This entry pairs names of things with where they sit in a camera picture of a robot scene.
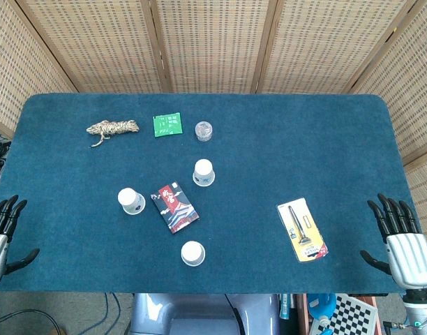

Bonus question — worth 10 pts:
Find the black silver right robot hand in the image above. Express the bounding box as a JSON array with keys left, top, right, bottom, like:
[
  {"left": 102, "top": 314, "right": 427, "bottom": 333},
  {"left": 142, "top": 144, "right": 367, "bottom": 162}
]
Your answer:
[{"left": 359, "top": 193, "right": 427, "bottom": 289}]

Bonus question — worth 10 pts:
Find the white paper cup blue print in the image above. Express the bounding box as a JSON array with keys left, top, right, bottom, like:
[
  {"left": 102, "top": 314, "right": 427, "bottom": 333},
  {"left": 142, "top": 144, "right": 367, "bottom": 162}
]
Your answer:
[
  {"left": 192, "top": 158, "right": 216, "bottom": 187},
  {"left": 117, "top": 187, "right": 147, "bottom": 215},
  {"left": 181, "top": 241, "right": 206, "bottom": 267}
]

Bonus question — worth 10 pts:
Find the black white checkerboard sheet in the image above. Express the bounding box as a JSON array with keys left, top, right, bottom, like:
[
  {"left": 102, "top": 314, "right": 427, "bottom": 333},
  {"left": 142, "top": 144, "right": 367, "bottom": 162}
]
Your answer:
[{"left": 309, "top": 293, "right": 378, "bottom": 335}]

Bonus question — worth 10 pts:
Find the blue plastic object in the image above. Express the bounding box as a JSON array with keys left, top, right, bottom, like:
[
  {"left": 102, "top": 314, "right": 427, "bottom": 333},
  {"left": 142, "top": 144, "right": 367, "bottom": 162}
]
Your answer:
[{"left": 307, "top": 292, "right": 337, "bottom": 320}]

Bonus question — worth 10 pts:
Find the razor in yellow blister pack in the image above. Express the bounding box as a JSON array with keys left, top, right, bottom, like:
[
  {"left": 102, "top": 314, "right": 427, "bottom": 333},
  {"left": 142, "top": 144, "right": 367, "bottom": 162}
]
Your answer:
[{"left": 276, "top": 197, "right": 329, "bottom": 263}]

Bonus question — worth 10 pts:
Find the blue felt table mat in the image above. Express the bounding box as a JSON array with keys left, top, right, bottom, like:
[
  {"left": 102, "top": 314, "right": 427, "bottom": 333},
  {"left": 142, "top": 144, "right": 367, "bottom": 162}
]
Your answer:
[{"left": 0, "top": 93, "right": 427, "bottom": 295}]

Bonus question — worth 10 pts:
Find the black red card box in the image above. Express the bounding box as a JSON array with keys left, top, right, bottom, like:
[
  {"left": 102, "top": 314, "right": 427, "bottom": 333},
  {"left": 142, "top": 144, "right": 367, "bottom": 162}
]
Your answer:
[{"left": 150, "top": 180, "right": 200, "bottom": 235}]

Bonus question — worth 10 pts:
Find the green square packet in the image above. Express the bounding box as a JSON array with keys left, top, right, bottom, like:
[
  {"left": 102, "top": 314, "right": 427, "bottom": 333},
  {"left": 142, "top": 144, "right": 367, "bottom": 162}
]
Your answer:
[{"left": 152, "top": 112, "right": 183, "bottom": 139}]

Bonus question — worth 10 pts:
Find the grey blue robot torso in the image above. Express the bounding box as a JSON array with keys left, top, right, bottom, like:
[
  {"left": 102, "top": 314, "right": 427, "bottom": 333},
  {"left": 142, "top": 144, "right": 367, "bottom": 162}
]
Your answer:
[{"left": 129, "top": 292, "right": 281, "bottom": 335}]

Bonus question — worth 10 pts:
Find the clear round plastic jar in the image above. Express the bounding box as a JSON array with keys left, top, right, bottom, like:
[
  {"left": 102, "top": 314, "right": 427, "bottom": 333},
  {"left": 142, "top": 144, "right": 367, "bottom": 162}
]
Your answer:
[{"left": 195, "top": 121, "right": 214, "bottom": 142}]

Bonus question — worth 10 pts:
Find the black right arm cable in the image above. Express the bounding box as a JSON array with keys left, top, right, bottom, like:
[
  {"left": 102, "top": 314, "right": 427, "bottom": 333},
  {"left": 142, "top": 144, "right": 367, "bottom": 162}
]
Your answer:
[{"left": 383, "top": 320, "right": 412, "bottom": 333}]

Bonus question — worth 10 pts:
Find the blue floor cable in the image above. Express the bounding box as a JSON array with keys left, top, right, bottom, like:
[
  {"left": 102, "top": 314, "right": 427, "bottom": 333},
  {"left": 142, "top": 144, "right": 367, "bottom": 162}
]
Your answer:
[{"left": 89, "top": 292, "right": 123, "bottom": 335}]

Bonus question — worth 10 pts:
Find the coiled tan rope bundle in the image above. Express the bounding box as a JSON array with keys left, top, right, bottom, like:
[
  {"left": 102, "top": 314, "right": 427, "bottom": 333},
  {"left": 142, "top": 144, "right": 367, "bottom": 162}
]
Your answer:
[{"left": 86, "top": 119, "right": 140, "bottom": 148}]

